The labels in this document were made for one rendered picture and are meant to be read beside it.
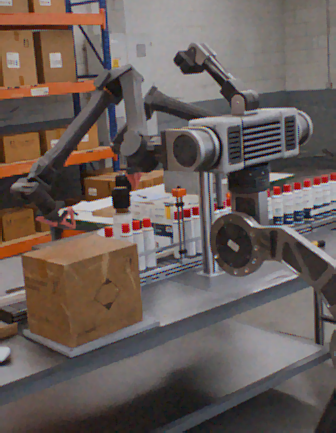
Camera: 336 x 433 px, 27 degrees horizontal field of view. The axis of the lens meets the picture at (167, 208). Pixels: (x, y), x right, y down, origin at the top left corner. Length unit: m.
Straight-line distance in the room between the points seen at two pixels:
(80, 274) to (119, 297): 0.19
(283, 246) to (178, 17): 7.67
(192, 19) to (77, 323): 7.84
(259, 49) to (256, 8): 0.59
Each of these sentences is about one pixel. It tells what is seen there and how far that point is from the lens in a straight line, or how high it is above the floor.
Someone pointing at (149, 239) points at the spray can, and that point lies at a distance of 2.90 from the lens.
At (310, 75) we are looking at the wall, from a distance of 11.31.
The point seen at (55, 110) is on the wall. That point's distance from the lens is 8.08.
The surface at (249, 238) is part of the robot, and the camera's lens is 2.15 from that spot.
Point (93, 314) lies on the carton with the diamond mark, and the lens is 2.29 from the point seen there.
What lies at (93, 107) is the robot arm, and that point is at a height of 1.57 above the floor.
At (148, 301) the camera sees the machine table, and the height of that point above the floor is 0.83.
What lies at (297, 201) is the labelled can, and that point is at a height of 0.99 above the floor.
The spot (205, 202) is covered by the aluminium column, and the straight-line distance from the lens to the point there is 2.88.
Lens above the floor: 1.68
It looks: 11 degrees down
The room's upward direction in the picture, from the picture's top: 4 degrees counter-clockwise
